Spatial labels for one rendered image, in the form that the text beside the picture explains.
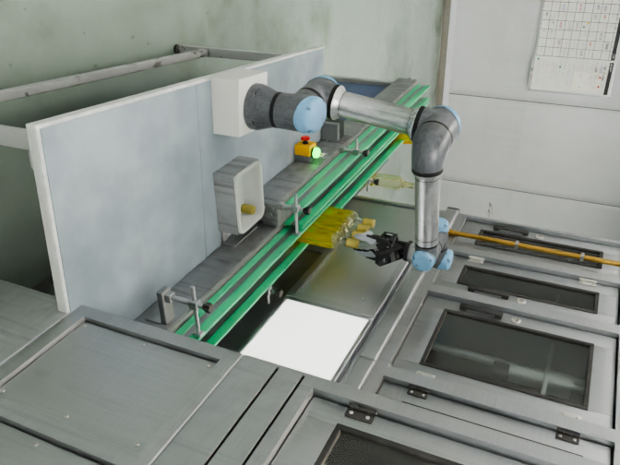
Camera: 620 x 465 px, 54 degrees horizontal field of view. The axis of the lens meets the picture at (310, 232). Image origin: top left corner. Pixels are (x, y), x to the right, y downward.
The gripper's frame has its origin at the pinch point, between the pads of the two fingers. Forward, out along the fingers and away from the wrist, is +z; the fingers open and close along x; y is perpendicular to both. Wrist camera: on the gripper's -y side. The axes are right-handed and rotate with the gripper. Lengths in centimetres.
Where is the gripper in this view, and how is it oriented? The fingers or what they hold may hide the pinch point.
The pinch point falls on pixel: (355, 244)
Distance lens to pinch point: 229.2
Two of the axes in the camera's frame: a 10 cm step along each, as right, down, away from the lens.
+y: 4.2, -4.5, 7.9
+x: -0.2, -8.7, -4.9
